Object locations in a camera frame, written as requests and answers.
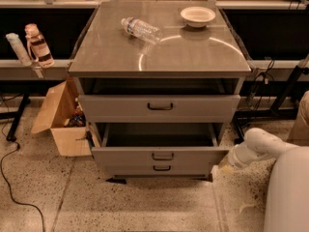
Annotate grey drawer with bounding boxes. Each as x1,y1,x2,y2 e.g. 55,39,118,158
78,95,240,123
108,164,211,178
92,123,227,169

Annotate tan robot base cover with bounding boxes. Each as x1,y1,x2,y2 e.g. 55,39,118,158
287,91,309,146

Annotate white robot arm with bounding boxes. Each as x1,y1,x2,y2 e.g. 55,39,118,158
219,128,309,232

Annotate grey drawer cabinet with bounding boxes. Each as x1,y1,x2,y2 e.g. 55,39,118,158
70,1,250,182

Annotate grey bottom drawer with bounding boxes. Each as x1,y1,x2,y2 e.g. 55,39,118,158
108,164,211,178

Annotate grey top drawer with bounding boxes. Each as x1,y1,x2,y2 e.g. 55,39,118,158
78,95,240,123

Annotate black table leg right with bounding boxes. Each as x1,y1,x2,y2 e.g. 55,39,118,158
233,54,309,143

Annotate black table leg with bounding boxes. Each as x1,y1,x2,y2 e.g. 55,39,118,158
6,93,30,142
233,54,309,143

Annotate white bowl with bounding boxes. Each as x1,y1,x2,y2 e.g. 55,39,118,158
181,7,215,28

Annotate clear plastic water bottle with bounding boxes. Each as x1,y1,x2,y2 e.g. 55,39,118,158
121,17,161,44

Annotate cardboard box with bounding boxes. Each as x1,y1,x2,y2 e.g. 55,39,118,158
31,79,92,157

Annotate black table leg left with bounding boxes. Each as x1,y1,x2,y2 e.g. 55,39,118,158
6,93,30,142

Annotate pink brown striped bottle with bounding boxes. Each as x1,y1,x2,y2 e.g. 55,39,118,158
25,23,54,69

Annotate white cylindrical bottle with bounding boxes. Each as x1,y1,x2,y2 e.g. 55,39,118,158
6,33,32,66

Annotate black floor cable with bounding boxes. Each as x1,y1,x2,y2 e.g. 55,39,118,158
0,94,46,232

